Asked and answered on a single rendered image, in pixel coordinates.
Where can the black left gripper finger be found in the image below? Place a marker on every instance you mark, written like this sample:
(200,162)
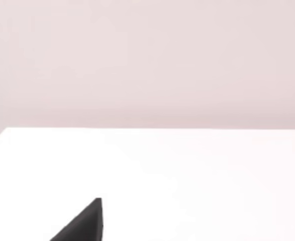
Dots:
(87,223)

